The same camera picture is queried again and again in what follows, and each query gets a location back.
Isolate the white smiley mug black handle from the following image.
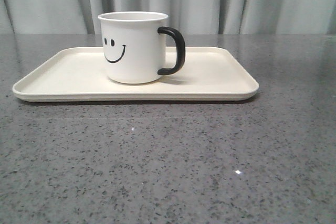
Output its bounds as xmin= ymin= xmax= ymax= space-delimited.
xmin=98 ymin=11 xmax=186 ymax=84

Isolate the grey pleated curtain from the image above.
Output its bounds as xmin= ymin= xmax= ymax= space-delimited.
xmin=1 ymin=0 xmax=335 ymax=35

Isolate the cream rectangular plastic tray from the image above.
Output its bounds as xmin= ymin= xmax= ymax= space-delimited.
xmin=12 ymin=47 xmax=259 ymax=102

